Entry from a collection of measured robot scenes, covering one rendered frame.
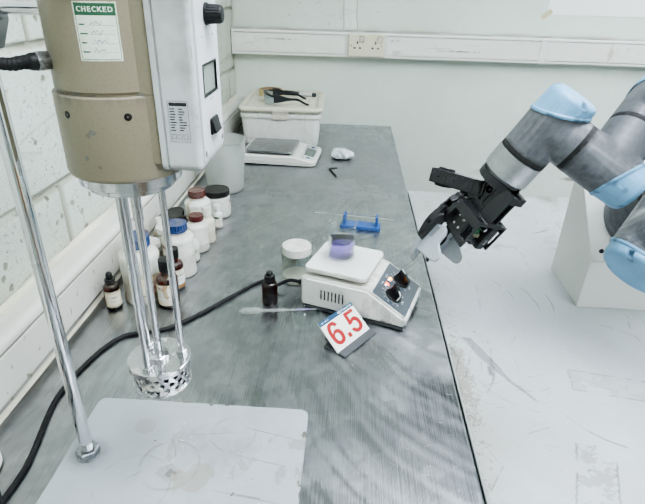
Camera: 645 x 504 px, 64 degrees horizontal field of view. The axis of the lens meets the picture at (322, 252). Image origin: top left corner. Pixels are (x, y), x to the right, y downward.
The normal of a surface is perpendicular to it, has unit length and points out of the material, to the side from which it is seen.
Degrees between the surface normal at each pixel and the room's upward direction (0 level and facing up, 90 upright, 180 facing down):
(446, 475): 0
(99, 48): 90
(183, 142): 90
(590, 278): 90
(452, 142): 90
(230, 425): 0
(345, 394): 0
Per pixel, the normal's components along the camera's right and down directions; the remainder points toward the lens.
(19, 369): 1.00, 0.05
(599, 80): -0.06, 0.47
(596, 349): 0.03, -0.89
